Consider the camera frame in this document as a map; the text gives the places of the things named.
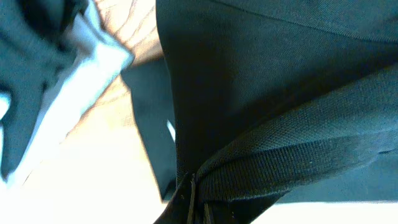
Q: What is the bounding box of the black polo shirt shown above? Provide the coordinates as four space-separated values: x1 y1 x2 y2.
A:
122 0 397 223

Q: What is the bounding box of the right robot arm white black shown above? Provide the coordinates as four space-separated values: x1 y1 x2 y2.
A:
1 0 134 190

